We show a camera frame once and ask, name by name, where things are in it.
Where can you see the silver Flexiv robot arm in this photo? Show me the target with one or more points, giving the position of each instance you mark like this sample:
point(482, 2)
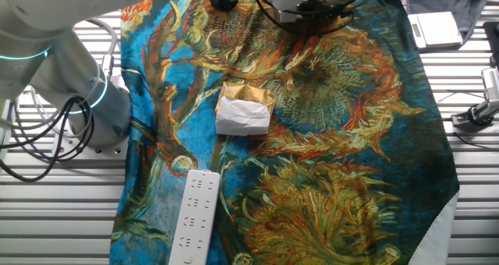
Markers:
point(58, 74)

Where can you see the gold and white tissue pack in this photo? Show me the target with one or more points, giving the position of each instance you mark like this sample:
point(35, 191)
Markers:
point(243, 117)

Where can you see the sunflower painting cloth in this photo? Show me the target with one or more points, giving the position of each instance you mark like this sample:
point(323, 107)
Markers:
point(312, 160)

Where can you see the white power strip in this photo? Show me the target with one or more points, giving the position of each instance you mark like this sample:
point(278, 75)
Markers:
point(195, 218)

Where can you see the white digital scale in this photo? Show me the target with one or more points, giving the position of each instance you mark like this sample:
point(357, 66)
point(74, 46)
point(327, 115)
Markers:
point(438, 29)

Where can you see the dark grey cloth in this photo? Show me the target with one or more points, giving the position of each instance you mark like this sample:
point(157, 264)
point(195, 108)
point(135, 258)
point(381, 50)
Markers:
point(464, 2)

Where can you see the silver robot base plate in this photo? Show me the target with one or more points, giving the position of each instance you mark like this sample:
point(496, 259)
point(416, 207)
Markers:
point(109, 150)

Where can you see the black mount block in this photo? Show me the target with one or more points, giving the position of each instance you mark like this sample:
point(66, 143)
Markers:
point(492, 43)

